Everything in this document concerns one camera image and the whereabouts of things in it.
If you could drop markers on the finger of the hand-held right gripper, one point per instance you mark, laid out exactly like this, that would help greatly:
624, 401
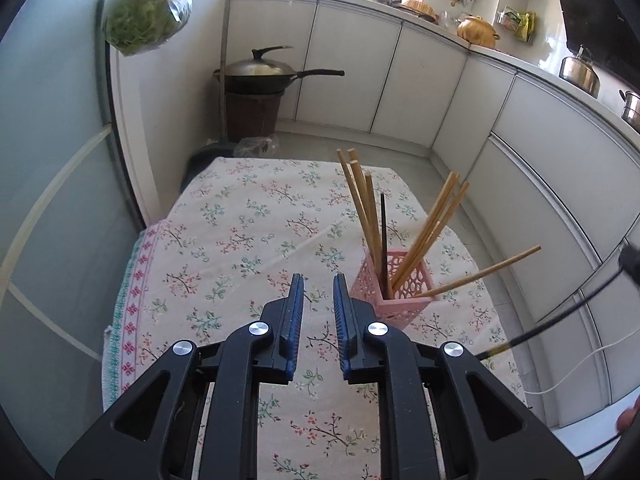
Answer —
631, 260

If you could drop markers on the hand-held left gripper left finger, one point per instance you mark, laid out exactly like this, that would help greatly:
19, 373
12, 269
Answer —
295, 310

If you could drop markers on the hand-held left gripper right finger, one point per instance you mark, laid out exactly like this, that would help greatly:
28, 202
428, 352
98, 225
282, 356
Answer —
341, 310

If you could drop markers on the pink perforated chopstick holder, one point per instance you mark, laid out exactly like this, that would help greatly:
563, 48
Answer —
390, 310

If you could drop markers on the black chopstick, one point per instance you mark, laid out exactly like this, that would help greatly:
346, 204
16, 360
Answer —
383, 235
550, 321

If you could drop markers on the bundle of wooden chopsticks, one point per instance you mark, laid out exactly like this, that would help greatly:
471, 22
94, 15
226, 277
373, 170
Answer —
363, 200

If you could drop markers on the person's right hand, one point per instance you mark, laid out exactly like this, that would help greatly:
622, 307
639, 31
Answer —
631, 417

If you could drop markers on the floral tablecloth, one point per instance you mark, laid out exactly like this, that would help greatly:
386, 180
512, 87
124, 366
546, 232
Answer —
240, 240

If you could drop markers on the steel pot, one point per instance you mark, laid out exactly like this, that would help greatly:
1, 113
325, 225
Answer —
632, 110

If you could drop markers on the white kitchen cabinets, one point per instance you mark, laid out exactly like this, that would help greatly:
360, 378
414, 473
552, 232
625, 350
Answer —
525, 135

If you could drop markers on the clear plastic bag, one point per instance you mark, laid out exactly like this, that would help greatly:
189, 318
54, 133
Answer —
257, 146

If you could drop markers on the steel kettle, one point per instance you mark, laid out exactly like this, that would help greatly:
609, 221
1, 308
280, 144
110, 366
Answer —
580, 72

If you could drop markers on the black wok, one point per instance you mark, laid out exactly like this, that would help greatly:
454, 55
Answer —
260, 85

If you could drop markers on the steel wok lid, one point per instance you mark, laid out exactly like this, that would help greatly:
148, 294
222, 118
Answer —
260, 66

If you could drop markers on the yellow green packets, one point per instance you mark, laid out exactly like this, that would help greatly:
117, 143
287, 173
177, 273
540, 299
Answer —
517, 24

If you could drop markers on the brown clay pot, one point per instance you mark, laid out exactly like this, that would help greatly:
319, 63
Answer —
477, 32

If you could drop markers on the woven basket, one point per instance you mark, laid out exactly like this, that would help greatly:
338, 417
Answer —
417, 6

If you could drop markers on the plastic bag of greens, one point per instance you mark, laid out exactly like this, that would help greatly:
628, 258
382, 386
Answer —
140, 20

